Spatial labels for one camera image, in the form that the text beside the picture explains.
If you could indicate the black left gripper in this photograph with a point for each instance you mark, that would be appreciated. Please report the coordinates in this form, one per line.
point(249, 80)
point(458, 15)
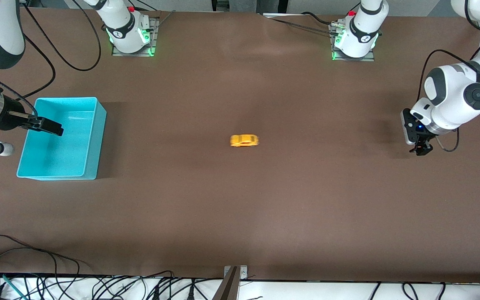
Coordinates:
point(421, 148)

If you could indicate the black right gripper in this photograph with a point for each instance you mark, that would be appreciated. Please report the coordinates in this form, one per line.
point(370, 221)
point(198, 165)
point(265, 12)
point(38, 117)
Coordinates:
point(10, 118)

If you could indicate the yellow beetle toy car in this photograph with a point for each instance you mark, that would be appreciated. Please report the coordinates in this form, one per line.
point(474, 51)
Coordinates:
point(244, 141)

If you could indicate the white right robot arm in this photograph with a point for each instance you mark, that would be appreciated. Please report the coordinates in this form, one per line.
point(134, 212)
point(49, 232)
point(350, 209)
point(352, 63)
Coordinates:
point(121, 25)

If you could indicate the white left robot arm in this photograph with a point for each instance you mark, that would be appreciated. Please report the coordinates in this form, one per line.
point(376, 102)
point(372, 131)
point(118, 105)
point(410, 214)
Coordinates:
point(452, 96)

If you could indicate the turquoise plastic bin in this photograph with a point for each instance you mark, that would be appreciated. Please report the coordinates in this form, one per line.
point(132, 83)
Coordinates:
point(56, 154)

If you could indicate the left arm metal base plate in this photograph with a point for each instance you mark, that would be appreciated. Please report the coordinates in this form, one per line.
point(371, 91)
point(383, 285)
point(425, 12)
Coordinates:
point(350, 59)

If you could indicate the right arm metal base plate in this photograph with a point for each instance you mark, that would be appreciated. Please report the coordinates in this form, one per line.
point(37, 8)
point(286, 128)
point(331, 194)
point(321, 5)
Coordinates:
point(155, 39)

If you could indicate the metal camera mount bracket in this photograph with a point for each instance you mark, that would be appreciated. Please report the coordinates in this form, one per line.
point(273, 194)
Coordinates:
point(233, 277)

